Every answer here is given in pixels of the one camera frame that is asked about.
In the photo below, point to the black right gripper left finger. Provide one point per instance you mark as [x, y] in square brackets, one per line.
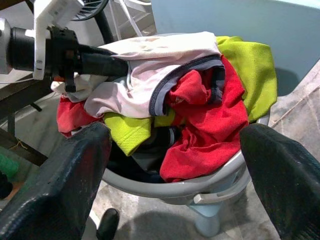
[57, 187]

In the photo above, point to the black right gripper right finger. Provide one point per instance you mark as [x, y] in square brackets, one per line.
[287, 187]

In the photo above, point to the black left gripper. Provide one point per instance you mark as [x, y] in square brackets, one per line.
[62, 55]

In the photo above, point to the white red navy-trimmed jersey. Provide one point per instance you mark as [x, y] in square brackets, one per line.
[150, 82]

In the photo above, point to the green mesh item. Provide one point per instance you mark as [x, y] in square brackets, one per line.
[7, 165]

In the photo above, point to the grey plastic laundry basin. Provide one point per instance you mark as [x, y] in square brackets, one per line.
[175, 190]

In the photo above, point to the yellow-green mesh garment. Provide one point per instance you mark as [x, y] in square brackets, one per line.
[250, 75]

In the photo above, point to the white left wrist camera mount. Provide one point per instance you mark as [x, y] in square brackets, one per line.
[41, 50]

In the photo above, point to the dark wooden frame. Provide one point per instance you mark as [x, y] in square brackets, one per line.
[15, 95]

